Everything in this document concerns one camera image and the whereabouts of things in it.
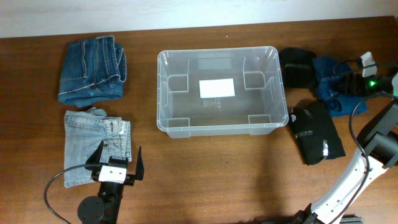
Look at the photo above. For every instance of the white label in bin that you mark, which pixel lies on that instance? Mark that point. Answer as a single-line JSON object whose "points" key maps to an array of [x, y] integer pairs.
{"points": [[217, 88]]}

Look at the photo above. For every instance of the grey right arm base rail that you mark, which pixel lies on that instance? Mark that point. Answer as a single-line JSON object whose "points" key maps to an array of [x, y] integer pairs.
{"points": [[351, 220]]}

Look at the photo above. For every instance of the dark blue folded jeans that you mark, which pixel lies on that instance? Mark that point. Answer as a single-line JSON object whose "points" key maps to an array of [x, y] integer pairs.
{"points": [[93, 70]]}

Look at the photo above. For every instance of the blue garment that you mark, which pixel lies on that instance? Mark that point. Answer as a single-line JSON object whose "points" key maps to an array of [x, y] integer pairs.
{"points": [[338, 102]]}

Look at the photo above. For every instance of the light blue folded jeans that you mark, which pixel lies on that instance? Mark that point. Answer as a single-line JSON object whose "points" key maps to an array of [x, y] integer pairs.
{"points": [[86, 130]]}

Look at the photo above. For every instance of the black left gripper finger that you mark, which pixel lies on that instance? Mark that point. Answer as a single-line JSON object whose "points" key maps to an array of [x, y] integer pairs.
{"points": [[93, 162], [139, 174]]}

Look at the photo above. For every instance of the clear plastic storage bin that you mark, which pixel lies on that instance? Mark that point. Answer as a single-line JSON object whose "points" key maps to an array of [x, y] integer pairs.
{"points": [[258, 107]]}

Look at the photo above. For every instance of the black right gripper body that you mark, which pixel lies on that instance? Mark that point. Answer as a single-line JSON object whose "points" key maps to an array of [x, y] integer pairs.
{"points": [[368, 85]]}

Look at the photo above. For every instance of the small black garment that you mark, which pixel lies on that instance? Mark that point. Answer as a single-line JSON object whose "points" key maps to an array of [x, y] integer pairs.
{"points": [[297, 68]]}

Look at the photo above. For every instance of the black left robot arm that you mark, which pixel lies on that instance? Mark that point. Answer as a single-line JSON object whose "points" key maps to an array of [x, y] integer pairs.
{"points": [[104, 207]]}

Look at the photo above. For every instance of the black garment with logo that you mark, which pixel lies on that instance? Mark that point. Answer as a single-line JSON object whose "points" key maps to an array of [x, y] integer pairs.
{"points": [[315, 134]]}

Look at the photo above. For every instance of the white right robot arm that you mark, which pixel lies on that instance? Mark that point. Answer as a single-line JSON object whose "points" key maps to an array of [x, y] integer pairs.
{"points": [[376, 152]]}

